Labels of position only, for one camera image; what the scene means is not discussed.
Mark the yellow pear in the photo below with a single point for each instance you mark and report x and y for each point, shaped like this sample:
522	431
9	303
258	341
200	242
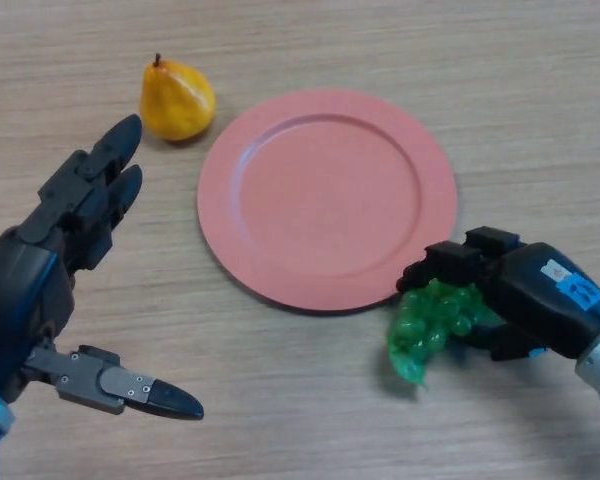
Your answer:
177	102

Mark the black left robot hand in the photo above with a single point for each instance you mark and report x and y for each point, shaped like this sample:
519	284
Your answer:
25	300

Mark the green grapes bunch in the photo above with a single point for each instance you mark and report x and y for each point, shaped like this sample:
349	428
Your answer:
425	325

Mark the pink round plate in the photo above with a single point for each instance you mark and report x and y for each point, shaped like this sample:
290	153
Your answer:
325	200

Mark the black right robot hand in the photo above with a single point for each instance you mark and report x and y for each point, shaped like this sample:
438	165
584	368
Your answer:
540	295

